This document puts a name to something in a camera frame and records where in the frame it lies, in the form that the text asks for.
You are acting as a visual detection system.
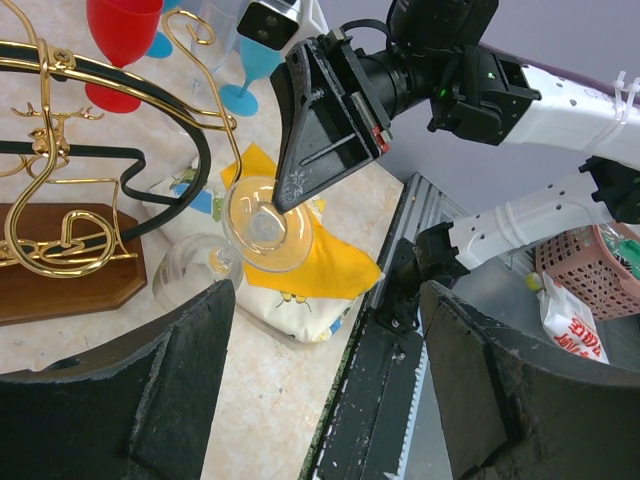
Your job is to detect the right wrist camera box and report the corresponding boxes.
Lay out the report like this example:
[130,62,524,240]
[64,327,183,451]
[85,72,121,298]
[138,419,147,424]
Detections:
[237,0,302,51]

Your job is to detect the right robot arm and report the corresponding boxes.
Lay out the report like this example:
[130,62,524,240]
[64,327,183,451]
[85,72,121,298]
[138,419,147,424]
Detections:
[271,1,639,289]

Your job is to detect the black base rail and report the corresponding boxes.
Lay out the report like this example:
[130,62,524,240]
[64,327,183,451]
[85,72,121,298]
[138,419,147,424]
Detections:
[299,306,427,479]

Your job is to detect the red wine glass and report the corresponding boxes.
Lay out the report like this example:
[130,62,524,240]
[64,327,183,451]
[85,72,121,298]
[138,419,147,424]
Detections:
[85,0,163,114]

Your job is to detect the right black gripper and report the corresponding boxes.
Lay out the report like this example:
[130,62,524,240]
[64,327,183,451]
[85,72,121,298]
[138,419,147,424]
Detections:
[271,27,430,213]

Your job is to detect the blue wine glass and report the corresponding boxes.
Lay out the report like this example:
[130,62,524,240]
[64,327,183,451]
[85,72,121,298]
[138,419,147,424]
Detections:
[146,0,180,59]
[219,37,281,117]

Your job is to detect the aluminium frame rail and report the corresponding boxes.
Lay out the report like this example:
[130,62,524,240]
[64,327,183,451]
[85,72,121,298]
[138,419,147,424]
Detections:
[363,172,468,308]

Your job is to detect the gold wire glass rack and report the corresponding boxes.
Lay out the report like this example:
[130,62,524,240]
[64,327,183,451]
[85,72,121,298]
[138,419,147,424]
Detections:
[0,0,241,326]

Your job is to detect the yellow floral cloth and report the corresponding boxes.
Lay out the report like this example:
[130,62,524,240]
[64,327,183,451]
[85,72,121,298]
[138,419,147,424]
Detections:
[161,165,384,343]

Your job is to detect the white red printed bag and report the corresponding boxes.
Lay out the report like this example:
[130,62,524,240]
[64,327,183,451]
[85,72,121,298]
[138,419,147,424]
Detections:
[538,272,609,364]

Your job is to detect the clear wine glass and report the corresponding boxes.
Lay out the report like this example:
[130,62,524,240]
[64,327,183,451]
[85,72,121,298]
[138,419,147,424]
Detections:
[152,176,314,311]
[191,0,245,76]

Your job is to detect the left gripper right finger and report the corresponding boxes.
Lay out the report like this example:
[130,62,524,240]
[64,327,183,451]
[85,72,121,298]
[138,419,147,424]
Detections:
[420,281,639,479]

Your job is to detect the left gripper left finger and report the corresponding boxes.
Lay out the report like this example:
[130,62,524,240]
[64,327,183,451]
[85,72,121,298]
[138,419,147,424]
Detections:
[1,280,235,479]

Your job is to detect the pink plastic basket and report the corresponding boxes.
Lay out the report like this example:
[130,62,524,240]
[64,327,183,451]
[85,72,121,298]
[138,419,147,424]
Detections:
[535,223,639,321]

